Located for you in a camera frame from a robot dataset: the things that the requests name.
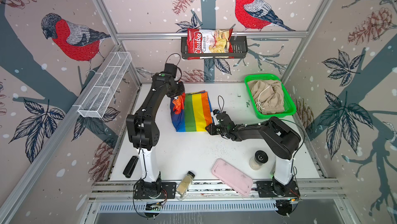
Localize white wire mesh shelf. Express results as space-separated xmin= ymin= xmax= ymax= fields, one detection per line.
xmin=78 ymin=51 xmax=132 ymax=118

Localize red Chuba chips bag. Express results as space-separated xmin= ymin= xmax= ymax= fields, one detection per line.
xmin=187 ymin=28 xmax=233 ymax=54

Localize beige shorts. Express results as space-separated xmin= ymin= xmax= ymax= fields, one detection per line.
xmin=248 ymin=80 xmax=285 ymax=115

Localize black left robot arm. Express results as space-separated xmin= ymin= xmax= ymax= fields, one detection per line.
xmin=126 ymin=71 xmax=185 ymax=183

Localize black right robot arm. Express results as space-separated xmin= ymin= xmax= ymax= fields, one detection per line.
xmin=205 ymin=110 xmax=301 ymax=186

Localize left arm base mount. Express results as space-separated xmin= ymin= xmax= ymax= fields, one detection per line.
xmin=133 ymin=180 xmax=176 ymax=200

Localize rainbow striped shorts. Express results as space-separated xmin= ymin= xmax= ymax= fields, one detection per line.
xmin=170 ymin=91 xmax=214 ymax=132

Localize pink rectangular case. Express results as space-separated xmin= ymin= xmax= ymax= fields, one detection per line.
xmin=212 ymin=158 xmax=253 ymax=197

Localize black wall basket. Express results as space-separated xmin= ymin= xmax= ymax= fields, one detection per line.
xmin=181 ymin=36 xmax=248 ymax=59

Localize spice jar black lid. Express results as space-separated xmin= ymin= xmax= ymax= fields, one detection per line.
xmin=176 ymin=171 xmax=195 ymax=198

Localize green plastic basket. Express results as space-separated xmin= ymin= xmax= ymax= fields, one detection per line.
xmin=245 ymin=74 xmax=296 ymax=119

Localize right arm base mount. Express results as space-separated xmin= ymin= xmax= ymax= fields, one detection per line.
xmin=256 ymin=179 xmax=300 ymax=198

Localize black remote-like object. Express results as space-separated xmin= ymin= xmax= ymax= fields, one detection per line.
xmin=123 ymin=156 xmax=139 ymax=179

